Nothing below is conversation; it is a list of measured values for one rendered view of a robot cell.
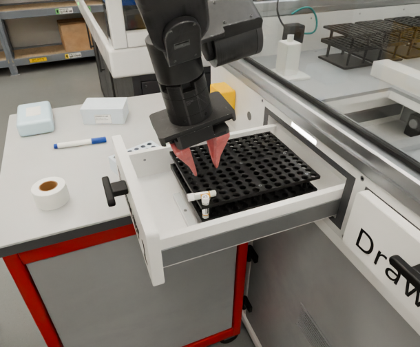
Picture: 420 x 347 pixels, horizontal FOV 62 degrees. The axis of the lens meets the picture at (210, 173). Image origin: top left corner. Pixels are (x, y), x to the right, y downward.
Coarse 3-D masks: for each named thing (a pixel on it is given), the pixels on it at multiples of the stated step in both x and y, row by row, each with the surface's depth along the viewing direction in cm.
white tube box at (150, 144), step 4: (140, 144) 90; (144, 144) 90; (148, 144) 91; (152, 144) 90; (156, 144) 90; (132, 148) 88; (136, 148) 88; (140, 148) 88; (144, 148) 88; (108, 156) 85; (112, 156) 85; (112, 160) 84; (112, 164) 84; (112, 168) 86; (116, 168) 83; (116, 172) 84
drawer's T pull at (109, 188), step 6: (102, 180) 58; (108, 180) 58; (108, 186) 56; (114, 186) 57; (120, 186) 57; (126, 186) 57; (108, 192) 55; (114, 192) 55; (120, 192) 56; (126, 192) 56; (108, 198) 54; (114, 198) 54; (108, 204) 54; (114, 204) 54
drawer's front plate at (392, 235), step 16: (368, 192) 52; (352, 208) 55; (368, 208) 51; (384, 208) 50; (352, 224) 56; (368, 224) 52; (384, 224) 49; (400, 224) 47; (352, 240) 57; (368, 240) 53; (384, 240) 50; (400, 240) 47; (416, 240) 45; (368, 256) 54; (400, 256) 48; (416, 256) 45; (384, 272) 51; (400, 288) 49
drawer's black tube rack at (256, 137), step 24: (240, 144) 71; (264, 144) 70; (216, 168) 63; (240, 168) 63; (264, 168) 63; (288, 168) 63; (216, 192) 57; (240, 192) 57; (264, 192) 58; (288, 192) 62; (216, 216) 57
